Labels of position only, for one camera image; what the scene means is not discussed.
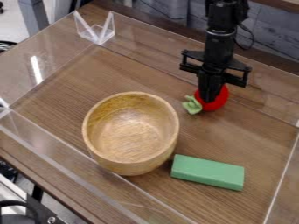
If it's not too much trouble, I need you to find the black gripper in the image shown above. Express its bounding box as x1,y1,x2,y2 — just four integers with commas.
180,50,252,102

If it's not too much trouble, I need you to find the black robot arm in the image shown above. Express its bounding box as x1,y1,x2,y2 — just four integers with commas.
180,0,252,102

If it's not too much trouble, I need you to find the black cable bottom left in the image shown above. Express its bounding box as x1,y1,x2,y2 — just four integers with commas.
0,199,44,224

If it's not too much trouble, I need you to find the black metal bracket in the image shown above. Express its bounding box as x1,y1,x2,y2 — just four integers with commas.
25,195,66,224

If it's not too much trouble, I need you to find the green rectangular block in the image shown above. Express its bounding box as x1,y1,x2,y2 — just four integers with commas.
171,154,245,191

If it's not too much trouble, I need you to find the clear acrylic tray enclosure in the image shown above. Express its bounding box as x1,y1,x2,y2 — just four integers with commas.
0,7,299,224

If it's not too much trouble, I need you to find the red plush strawberry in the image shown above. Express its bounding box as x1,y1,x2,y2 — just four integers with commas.
181,86,229,115

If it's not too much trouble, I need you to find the wooden bowl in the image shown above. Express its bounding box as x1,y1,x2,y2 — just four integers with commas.
81,91,180,176

